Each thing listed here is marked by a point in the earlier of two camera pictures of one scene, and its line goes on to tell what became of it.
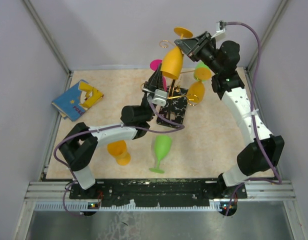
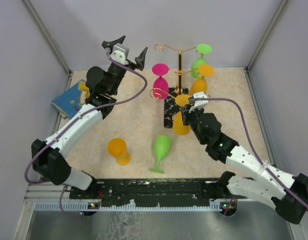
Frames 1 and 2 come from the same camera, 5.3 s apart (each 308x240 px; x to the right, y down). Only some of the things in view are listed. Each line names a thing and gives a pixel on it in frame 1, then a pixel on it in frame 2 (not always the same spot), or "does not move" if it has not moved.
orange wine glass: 118,149 does not move
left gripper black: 155,82 to 139,60
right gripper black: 191,47 to 186,115
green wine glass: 162,145 does not move
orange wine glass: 172,63 to 178,127
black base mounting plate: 159,192 does not move
